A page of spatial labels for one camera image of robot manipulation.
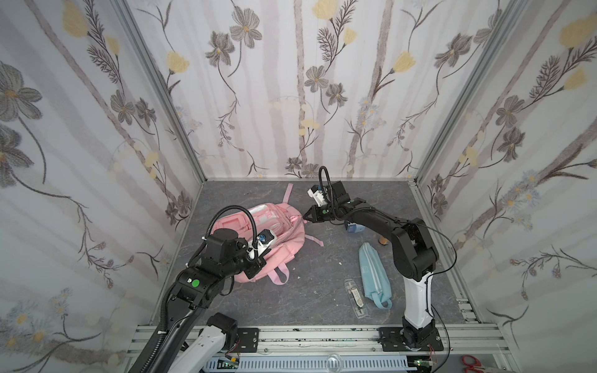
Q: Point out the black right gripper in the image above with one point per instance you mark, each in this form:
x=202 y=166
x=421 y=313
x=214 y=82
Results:
x=324 y=212

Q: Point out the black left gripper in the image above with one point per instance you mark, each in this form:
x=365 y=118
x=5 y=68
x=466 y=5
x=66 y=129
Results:
x=254 y=266

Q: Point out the blue pencil sharpener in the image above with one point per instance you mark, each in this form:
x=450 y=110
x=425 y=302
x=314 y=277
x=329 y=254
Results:
x=354 y=227

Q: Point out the pink school backpack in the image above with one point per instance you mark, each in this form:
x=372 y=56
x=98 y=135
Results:
x=280 y=230

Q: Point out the light blue pencil case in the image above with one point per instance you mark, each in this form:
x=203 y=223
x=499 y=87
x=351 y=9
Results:
x=376 y=283

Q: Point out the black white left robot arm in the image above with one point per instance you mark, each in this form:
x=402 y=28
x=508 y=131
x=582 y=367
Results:
x=183 y=304

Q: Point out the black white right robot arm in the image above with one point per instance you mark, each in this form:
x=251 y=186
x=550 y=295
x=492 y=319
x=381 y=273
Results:
x=415 y=255

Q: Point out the clear plastic stapler box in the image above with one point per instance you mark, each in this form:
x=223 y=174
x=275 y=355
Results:
x=355 y=299

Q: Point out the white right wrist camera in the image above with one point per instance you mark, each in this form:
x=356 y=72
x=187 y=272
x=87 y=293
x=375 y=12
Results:
x=316 y=193

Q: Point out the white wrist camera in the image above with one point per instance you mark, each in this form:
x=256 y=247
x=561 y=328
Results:
x=316 y=193
x=262 y=245

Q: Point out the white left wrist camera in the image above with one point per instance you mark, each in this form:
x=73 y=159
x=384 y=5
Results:
x=262 y=245

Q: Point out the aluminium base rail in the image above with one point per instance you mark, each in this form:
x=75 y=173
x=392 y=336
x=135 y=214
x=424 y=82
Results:
x=332 y=349

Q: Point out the red handled scissors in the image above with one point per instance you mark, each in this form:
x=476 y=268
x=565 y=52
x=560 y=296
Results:
x=472 y=364

